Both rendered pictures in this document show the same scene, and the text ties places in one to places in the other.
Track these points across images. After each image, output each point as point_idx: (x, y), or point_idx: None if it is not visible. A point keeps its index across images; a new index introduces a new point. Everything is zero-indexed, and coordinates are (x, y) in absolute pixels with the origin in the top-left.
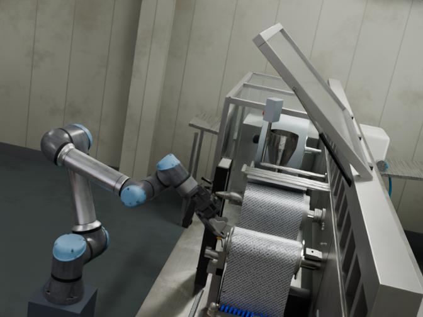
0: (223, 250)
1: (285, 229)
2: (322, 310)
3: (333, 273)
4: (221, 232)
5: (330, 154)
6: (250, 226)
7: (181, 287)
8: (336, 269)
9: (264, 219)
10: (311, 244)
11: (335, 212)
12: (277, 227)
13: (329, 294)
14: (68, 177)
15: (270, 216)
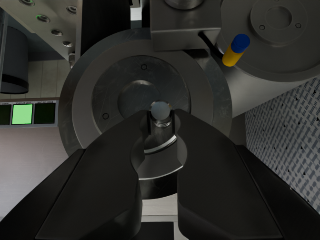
0: (95, 83)
1: (257, 142)
2: (28, 145)
3: (13, 201)
4: (174, 128)
5: None
6: (313, 121)
7: None
8: (3, 212)
9: (291, 158)
10: None
11: (160, 221)
12: (266, 143)
13: (6, 177)
14: None
15: (282, 172)
